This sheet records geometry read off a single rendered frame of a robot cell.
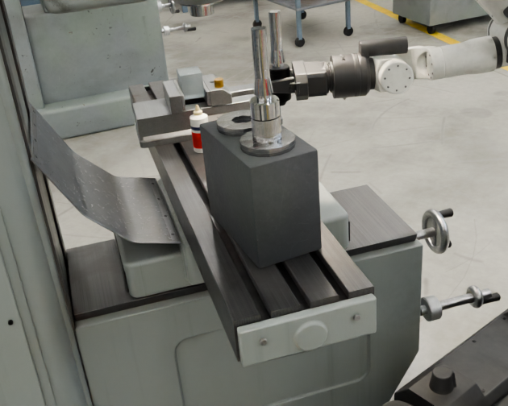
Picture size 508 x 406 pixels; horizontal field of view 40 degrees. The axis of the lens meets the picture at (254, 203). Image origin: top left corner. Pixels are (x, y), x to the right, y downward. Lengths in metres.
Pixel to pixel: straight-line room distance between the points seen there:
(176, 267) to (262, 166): 0.45
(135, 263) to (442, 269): 1.67
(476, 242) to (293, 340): 2.03
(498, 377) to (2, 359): 0.97
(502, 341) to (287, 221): 0.65
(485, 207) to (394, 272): 1.71
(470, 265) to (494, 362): 1.38
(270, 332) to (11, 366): 0.59
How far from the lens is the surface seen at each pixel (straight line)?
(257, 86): 1.09
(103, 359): 1.55
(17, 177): 1.29
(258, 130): 1.11
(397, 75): 1.42
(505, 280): 2.84
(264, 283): 1.12
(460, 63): 1.48
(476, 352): 1.57
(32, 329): 1.42
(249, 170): 1.07
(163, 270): 1.45
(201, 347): 1.58
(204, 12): 1.39
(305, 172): 1.12
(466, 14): 6.07
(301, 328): 1.08
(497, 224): 3.19
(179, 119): 1.66
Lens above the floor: 1.60
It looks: 28 degrees down
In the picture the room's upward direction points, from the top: 5 degrees counter-clockwise
